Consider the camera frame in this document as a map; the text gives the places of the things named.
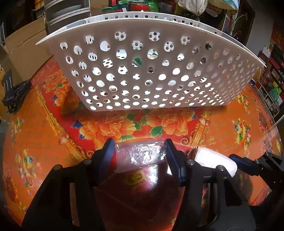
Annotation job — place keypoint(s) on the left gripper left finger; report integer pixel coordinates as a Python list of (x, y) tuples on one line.
[(90, 172)]

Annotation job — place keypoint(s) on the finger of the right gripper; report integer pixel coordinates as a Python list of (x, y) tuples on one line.
[(244, 164)]

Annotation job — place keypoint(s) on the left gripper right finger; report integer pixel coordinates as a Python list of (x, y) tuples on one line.
[(186, 171)]

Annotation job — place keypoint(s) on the clear plastic packet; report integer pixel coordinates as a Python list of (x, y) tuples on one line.
[(140, 153)]

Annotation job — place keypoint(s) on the green foil packet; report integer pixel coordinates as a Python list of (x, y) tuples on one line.
[(136, 62)]

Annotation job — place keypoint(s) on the orange floral tablecloth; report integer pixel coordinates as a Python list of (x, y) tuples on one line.
[(53, 127)]

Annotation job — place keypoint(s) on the shelf with boxes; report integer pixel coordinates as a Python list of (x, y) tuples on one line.
[(270, 84)]

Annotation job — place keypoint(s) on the black clamp on table edge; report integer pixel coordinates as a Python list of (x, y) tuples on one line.
[(14, 94)]

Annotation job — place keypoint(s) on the white perforated plastic basket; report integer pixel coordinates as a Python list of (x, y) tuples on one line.
[(184, 62)]

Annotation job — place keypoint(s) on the cardboard box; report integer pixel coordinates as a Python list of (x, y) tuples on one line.
[(22, 54)]

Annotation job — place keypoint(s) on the white canvas tote bag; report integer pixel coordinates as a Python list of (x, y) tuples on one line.
[(197, 7)]

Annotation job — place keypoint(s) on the large pickle jar red lid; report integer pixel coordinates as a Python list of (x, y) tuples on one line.
[(138, 7)]

